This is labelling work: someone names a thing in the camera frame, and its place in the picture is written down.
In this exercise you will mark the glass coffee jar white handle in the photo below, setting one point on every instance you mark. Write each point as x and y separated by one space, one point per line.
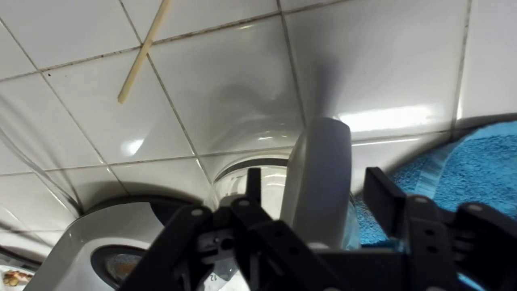
284 216

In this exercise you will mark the white coffeemaker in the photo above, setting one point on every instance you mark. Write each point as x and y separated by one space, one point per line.
123 245

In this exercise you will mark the blue towel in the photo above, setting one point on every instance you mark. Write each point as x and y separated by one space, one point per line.
480 167

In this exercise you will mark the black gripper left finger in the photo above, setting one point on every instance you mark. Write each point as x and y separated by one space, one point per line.
226 243

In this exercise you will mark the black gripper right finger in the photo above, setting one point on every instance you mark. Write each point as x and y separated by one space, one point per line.
430 245

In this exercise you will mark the wooden stick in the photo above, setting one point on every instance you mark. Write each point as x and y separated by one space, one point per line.
144 49

